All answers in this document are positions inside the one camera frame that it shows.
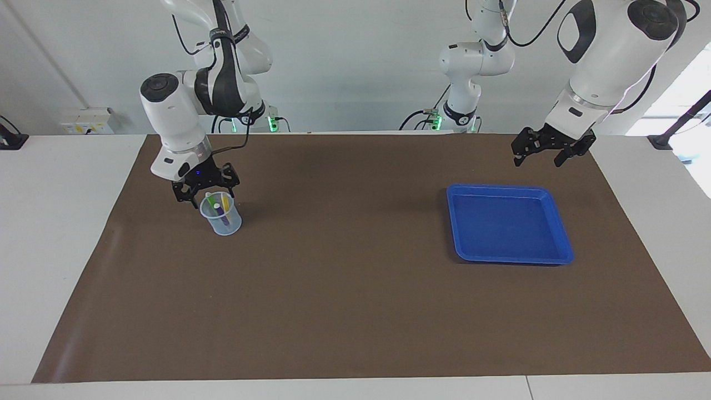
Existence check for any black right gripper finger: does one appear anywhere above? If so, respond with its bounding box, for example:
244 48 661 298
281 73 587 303
219 163 241 199
172 179 198 209

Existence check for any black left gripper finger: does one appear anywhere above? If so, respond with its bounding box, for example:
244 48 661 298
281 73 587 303
511 128 548 167
554 131 597 168

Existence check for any translucent plastic cup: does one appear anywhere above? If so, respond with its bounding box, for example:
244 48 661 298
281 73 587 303
199 191 243 236

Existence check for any blue plastic tray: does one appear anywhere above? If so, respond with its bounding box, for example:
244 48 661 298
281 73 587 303
447 184 574 265

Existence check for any black clamp stand pole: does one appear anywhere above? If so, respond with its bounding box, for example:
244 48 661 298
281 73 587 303
647 92 711 151

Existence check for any brown table mat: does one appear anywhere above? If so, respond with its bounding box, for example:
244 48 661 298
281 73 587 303
32 133 711 384

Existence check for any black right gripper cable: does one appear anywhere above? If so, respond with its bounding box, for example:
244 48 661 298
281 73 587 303
208 106 253 153

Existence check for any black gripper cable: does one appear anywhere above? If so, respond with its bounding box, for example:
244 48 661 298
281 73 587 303
208 106 253 153
613 62 659 115

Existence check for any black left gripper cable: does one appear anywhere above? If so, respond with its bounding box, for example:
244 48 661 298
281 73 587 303
613 62 659 115

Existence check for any white wall socket box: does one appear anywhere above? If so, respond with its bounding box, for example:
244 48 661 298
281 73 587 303
60 108 114 135

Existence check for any black table clamp mount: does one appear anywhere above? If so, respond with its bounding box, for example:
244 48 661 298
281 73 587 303
0 115 28 151

